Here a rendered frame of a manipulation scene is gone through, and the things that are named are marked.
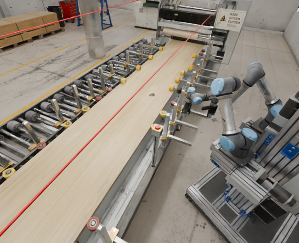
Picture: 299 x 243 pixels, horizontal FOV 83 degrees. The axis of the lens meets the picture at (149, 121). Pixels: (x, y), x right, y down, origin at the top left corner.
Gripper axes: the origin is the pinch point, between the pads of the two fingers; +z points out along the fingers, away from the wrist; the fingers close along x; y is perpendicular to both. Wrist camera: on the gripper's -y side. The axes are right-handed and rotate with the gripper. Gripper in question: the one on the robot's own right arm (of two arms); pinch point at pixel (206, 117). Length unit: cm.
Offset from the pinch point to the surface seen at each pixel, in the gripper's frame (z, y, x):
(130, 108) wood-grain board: -7, -84, -36
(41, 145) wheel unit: -8, -128, -120
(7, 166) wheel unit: -2, -140, -146
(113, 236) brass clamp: -2, -32, -150
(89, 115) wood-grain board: -7, -118, -67
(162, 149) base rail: 13, -32, -59
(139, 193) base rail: 13, -33, -112
